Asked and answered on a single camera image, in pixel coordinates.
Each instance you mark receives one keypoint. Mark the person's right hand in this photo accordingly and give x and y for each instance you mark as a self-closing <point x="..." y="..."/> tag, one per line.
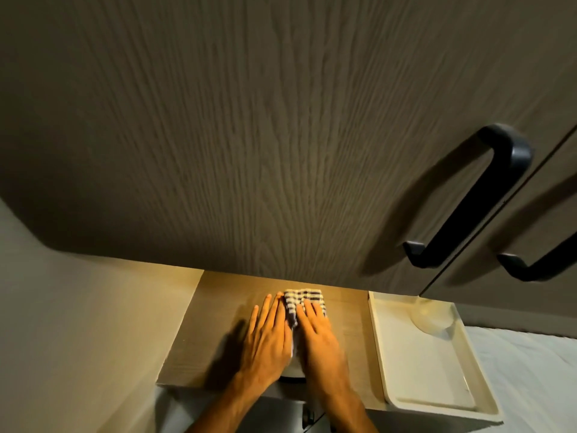
<point x="322" y="351"/>

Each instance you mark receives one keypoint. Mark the person's left little finger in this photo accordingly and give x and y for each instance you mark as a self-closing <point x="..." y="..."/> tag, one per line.
<point x="254" y="320"/>

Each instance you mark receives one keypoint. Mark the person's left middle finger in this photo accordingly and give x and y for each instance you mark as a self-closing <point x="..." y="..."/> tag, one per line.
<point x="276" y="311"/>

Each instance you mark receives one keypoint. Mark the person's right fingers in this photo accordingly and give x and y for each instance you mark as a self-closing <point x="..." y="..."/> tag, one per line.
<point x="311" y="313"/>

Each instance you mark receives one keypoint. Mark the clear round bowl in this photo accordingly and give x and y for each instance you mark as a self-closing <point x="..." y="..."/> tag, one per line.
<point x="432" y="316"/>

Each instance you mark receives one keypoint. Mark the white bed sheet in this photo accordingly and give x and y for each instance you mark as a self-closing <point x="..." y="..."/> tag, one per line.
<point x="527" y="378"/>

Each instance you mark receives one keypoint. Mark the black white checkered cloth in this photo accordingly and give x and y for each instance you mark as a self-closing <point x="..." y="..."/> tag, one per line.
<point x="294" y="300"/>

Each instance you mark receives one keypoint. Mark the dark wood cabinet door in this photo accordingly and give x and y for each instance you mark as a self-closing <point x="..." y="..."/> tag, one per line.
<point x="518" y="247"/>
<point x="234" y="130"/>

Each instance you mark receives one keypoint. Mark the person's right forearm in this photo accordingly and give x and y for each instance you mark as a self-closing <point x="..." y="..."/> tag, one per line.
<point x="345" y="412"/>

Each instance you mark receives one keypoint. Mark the person's left hand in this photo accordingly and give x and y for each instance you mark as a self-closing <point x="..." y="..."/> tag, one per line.
<point x="267" y="344"/>

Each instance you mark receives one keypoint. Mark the white rectangular plastic tray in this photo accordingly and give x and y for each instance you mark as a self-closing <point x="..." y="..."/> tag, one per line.
<point x="419" y="369"/>

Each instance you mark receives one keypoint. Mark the person's left forearm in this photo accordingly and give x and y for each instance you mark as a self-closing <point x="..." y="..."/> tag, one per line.
<point x="223" y="410"/>

